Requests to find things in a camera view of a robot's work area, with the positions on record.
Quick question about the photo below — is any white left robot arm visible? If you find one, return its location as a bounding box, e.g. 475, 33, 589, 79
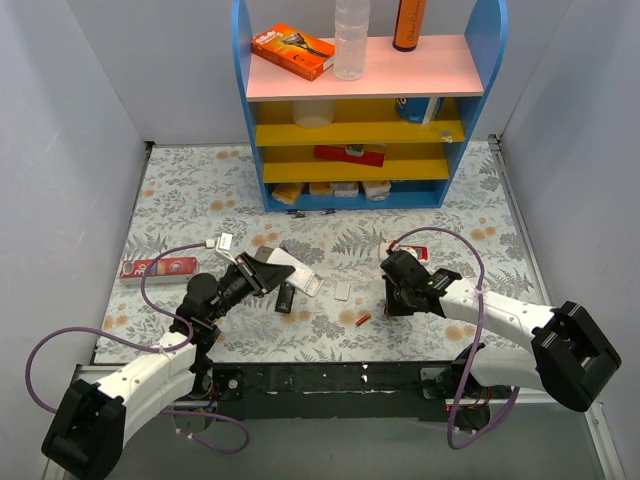
41, 253, 296, 479

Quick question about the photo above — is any white tissue pack middle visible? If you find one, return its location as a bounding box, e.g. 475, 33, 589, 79
330, 182, 359, 198

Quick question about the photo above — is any yellow tissue pack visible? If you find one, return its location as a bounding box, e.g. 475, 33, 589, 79
271, 182, 306, 206

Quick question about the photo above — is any orange razor box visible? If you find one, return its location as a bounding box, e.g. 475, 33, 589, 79
251, 23, 335, 81

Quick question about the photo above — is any red white remote control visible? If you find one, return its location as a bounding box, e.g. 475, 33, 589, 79
378, 243, 429, 265

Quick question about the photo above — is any blue shelf unit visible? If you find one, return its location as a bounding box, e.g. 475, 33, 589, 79
231, 1, 508, 212

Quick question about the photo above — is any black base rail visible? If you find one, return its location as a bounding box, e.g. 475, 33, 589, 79
213, 361, 449, 422

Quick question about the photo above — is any red flat box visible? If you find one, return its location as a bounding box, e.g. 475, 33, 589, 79
313, 144, 386, 167

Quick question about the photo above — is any grey remote control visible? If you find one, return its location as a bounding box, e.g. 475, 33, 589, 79
254, 245, 273, 262

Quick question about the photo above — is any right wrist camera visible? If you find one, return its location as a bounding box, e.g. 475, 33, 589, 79
385, 241, 419, 259

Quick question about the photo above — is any white battery cover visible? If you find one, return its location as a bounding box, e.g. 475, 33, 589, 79
334, 282, 350, 301

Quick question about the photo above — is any small clip on shelf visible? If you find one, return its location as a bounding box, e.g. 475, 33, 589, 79
440, 131, 453, 143

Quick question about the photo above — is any orange cologne bottle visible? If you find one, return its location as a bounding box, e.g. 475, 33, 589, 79
392, 0, 428, 52

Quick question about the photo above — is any red battery lower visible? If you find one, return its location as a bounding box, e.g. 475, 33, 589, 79
355, 313, 372, 327

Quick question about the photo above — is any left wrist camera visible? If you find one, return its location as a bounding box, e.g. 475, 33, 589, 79
214, 232, 236, 264

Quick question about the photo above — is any blue white can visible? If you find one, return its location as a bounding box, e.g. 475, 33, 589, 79
395, 97, 444, 125

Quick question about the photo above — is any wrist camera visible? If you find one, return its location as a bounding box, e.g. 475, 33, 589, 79
214, 232, 236, 264
385, 241, 419, 259

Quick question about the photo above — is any floral table mat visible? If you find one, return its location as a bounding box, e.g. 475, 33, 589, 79
123, 141, 544, 362

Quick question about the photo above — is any black remote control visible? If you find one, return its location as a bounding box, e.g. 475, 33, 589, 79
274, 282, 296, 315

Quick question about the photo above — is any clear plastic bottle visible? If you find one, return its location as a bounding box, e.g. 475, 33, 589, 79
333, 0, 371, 81

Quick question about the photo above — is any red toothpaste box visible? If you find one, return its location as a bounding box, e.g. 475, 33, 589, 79
119, 256, 199, 286

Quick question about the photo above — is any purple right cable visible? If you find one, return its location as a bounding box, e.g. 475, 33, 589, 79
389, 227, 521, 450

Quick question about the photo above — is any white plastic cup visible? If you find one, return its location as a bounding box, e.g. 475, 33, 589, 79
291, 100, 335, 129

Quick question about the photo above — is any white tissue pack right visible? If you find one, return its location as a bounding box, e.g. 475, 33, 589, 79
361, 180, 391, 201

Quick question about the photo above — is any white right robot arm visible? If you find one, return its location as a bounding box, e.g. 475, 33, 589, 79
381, 250, 622, 412

